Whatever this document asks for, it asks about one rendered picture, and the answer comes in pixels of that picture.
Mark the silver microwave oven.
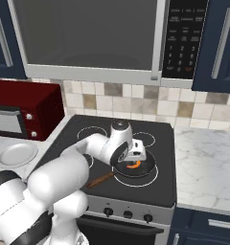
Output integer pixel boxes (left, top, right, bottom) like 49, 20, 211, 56
7, 0, 211, 89

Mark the orange shrimp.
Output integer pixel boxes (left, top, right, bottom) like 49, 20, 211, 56
126, 160, 142, 169

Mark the silver microwave door handle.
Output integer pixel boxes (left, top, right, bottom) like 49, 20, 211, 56
150, 0, 168, 81

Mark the white round plate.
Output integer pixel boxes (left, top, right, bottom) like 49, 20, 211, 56
0, 142, 39, 168

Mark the dark oven door handle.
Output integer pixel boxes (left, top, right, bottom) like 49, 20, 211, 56
79, 215, 165, 236

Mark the silver oven front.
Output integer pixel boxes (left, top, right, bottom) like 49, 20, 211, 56
76, 194, 176, 245

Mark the navy base cupboard door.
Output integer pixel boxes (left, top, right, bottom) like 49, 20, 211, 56
168, 223, 230, 245

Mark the black glass hob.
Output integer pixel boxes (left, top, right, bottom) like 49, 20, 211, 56
33, 114, 178, 209

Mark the silver cupboard door handle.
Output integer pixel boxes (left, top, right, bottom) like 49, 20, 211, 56
0, 7, 14, 68
211, 7, 230, 80

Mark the navy drawer front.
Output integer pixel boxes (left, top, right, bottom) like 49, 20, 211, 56
189, 208, 230, 239

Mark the black frying pan wooden handle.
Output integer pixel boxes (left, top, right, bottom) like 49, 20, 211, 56
84, 147, 158, 189

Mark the silver drawer handle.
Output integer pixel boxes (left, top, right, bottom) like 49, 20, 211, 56
207, 218, 230, 232

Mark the red toaster oven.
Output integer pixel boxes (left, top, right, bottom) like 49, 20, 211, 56
0, 78, 66, 143

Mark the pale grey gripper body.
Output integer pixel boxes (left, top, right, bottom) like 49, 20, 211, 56
124, 154, 148, 163

